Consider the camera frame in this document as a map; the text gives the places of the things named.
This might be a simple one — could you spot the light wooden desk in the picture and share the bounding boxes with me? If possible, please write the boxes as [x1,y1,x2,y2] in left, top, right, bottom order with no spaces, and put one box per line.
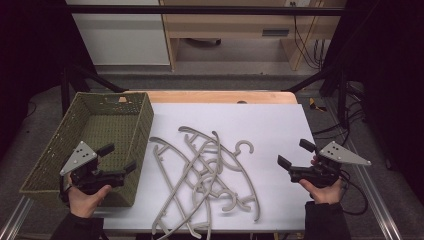
[159,0,348,72]

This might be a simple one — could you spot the person's left hand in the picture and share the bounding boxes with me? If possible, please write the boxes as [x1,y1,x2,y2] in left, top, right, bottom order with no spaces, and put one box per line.
[67,184,113,219]

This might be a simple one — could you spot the black hanging cables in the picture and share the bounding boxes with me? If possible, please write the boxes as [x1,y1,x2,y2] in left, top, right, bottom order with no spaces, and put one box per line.
[292,2,327,71]

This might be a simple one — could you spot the white wall socket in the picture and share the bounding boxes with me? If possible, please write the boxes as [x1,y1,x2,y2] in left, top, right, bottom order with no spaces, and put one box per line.
[284,0,312,8]

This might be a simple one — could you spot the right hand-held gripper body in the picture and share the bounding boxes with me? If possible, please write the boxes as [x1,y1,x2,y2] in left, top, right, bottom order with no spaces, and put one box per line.
[289,140,372,189]

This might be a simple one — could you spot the black horizontal frame bar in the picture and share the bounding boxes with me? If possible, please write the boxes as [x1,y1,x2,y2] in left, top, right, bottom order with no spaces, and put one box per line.
[64,4,346,17]

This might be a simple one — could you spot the black metal stand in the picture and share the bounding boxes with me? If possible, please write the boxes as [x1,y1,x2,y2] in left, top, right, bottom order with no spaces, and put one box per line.
[283,63,351,129]
[59,63,129,116]

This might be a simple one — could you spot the aluminium rail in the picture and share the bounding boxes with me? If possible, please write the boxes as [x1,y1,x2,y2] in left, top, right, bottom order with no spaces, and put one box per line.
[0,195,34,240]
[324,98,404,240]

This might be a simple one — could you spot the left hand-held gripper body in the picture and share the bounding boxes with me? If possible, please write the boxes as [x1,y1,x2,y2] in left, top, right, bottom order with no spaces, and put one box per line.
[59,140,126,195]

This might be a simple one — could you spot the black floor cables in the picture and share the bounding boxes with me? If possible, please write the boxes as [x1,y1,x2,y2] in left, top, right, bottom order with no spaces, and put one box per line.
[311,81,368,148]

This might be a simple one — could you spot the yellow and black tool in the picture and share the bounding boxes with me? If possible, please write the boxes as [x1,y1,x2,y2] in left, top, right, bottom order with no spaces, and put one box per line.
[308,97,328,113]

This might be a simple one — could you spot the person's right hand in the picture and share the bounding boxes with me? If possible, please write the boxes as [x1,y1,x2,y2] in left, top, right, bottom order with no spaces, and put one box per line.
[298,178,344,205]

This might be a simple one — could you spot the white table sheet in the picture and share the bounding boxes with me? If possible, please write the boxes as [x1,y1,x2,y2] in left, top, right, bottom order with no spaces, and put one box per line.
[94,102,316,233]

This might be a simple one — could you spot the white cabinet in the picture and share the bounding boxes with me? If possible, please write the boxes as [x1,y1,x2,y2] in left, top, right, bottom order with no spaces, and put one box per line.
[65,0,171,67]

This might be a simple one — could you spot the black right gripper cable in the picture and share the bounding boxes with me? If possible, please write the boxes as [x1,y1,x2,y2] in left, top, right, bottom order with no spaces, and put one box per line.
[338,169,370,216]

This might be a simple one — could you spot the green woven basket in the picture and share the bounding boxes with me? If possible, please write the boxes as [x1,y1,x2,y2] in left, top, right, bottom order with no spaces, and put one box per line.
[19,91,155,208]

